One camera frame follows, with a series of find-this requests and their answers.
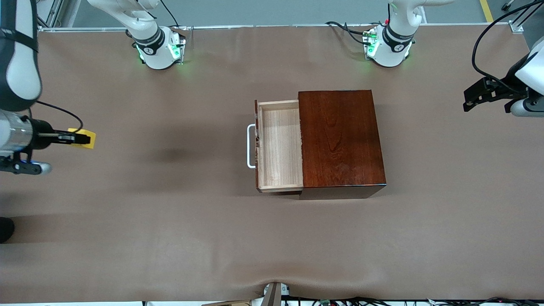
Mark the brown table cover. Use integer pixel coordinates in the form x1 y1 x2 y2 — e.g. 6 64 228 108
0 23 544 303

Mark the light wood drawer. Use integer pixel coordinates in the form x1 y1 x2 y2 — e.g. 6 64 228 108
246 99 304 194

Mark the thin black cable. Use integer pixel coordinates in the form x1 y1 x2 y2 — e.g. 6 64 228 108
159 0 180 28
325 20 377 45

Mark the yellow block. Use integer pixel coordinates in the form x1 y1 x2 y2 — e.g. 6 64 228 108
68 127 96 150

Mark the black round object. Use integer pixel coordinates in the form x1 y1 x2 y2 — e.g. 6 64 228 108
0 217 15 244

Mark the black camera cable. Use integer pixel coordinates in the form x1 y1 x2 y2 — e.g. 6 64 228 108
470 0 544 85
36 101 84 134

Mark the dark red wooden cabinet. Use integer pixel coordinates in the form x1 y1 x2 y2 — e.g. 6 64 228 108
297 89 387 200

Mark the aluminium frame strut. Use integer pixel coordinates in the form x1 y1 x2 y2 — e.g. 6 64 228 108
36 0 64 30
510 0 544 34

